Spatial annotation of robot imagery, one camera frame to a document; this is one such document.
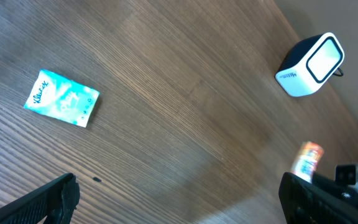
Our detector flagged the small teal white box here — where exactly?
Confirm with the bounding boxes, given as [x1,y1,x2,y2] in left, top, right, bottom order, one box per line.
[24,69,99,128]

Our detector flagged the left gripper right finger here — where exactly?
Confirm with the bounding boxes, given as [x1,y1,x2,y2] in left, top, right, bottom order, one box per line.
[278,172,358,224]

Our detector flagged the white barcode scanner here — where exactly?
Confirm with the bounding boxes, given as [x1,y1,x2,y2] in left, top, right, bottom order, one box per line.
[275,32,345,97]

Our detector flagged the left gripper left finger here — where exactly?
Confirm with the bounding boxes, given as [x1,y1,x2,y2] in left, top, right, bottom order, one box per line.
[0,173,80,224]

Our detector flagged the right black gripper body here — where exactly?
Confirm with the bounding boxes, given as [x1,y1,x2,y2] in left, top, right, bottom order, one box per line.
[311,172,358,205]

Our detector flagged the small orange snack box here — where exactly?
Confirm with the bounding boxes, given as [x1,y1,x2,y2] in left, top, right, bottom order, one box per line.
[290,141,324,183]

